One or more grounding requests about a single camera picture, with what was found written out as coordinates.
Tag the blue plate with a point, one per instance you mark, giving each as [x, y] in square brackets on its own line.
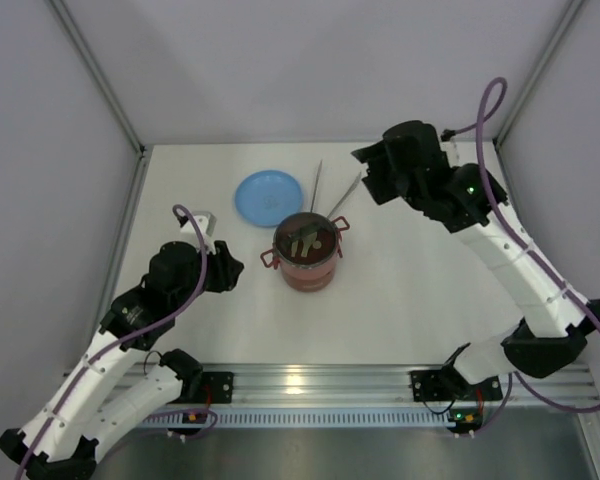
[267, 197]

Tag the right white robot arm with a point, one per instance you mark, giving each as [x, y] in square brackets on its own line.
[552, 333]

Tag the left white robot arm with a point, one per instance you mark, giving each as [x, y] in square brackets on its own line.
[79, 425]

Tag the grey lid with handle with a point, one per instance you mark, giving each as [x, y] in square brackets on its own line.
[270, 258]

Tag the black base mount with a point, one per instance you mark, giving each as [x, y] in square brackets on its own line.
[209, 388]
[438, 385]

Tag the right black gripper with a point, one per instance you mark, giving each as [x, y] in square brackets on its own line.
[375, 167]

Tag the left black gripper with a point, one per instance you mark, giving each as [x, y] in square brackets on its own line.
[225, 268]

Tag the perforated cable duct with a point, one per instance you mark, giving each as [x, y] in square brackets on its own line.
[269, 418]

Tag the long metal tongs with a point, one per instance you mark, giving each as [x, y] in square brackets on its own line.
[328, 191]

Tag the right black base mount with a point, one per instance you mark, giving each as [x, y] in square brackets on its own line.
[438, 385]

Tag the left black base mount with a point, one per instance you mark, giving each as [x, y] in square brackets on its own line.
[209, 388]

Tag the red lid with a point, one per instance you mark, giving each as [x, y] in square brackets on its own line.
[300, 225]

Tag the aluminium front rail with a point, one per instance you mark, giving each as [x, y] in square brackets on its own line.
[313, 386]

